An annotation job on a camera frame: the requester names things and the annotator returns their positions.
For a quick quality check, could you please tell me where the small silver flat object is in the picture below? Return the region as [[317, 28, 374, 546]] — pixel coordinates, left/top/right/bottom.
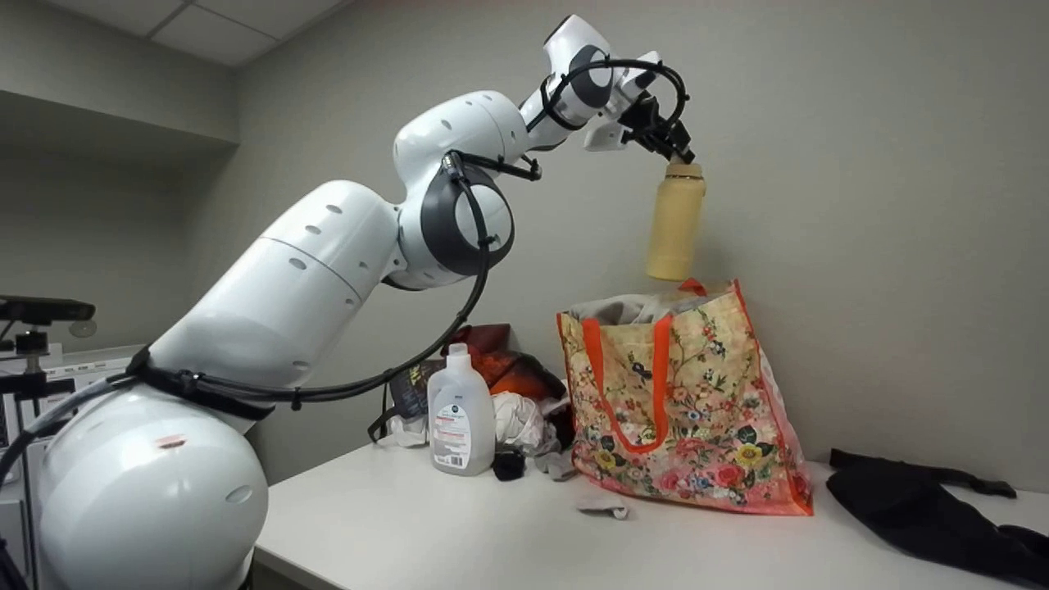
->
[[574, 501, 636, 524]]

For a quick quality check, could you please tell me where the white plastic jug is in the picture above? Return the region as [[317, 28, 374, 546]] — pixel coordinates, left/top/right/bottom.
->
[[424, 341, 500, 480]]

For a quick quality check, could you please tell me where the small black object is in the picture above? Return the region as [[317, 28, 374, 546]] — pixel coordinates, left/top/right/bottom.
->
[[489, 438, 530, 484]]

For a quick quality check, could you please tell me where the floral bag with orange handles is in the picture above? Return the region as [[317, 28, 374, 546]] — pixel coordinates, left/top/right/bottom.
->
[[555, 275, 820, 520]]

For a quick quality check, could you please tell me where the small grey crumpled item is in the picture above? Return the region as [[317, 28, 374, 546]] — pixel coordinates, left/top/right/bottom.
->
[[530, 441, 581, 484]]

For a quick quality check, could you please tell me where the clear plastic wrap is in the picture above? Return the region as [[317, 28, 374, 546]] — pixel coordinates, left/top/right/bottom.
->
[[584, 289, 685, 330]]

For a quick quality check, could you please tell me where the dark bag with strap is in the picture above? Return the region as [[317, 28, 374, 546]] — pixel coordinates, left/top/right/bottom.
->
[[363, 362, 438, 445]]

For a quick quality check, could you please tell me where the pale yellow insulated bottle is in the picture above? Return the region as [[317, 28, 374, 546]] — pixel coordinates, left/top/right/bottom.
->
[[644, 157, 710, 286]]

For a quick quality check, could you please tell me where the white crumpled plastic bag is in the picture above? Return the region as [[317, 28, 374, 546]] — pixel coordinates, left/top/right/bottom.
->
[[492, 389, 564, 457]]

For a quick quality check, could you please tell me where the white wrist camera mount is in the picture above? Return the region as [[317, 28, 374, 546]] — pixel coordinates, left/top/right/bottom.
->
[[581, 105, 636, 154]]

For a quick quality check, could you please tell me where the black camera tripod stand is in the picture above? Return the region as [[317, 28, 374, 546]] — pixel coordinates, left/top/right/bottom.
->
[[0, 290, 100, 590]]

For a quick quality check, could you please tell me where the black strapped cloth pouch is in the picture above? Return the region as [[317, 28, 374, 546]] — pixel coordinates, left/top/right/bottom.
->
[[823, 445, 1049, 590]]

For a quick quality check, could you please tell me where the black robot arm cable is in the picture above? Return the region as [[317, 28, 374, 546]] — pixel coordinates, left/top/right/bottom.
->
[[0, 54, 694, 484]]

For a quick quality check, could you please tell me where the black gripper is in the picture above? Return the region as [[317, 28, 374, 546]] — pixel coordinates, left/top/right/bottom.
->
[[619, 92, 702, 166]]

